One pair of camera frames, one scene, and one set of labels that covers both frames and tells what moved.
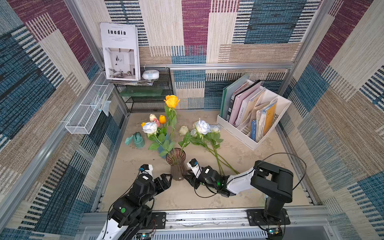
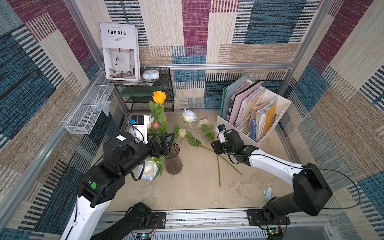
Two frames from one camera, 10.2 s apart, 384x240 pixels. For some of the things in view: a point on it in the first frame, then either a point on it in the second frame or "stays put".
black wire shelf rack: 148,94 stays put
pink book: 239,100 stays put
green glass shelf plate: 141,92 stays put
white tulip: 152,117 stays put
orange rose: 171,101 to 159,97
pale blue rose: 202,128 to 187,116
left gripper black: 166,184 to 164,148
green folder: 228,91 stays put
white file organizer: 249,111 stays put
